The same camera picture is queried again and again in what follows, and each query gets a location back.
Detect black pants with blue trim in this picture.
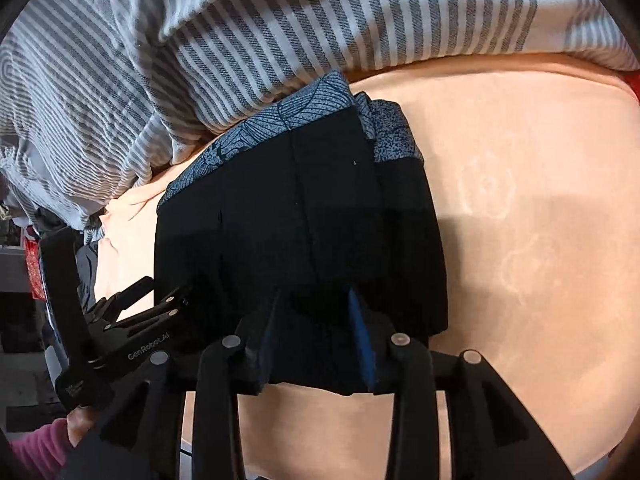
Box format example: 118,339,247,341
154,72,448,394

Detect pink sleeve forearm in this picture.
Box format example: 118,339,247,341
9,418,74,480

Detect person's left hand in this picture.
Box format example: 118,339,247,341
66,406,101,446

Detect dark grey garment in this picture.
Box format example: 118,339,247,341
29,206,104,311

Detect red patterned cloth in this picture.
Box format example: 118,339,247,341
24,237,46,301

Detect grey white striped blanket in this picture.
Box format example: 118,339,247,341
1,0,639,230

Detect peach bed sheet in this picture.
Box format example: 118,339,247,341
93,52,640,480

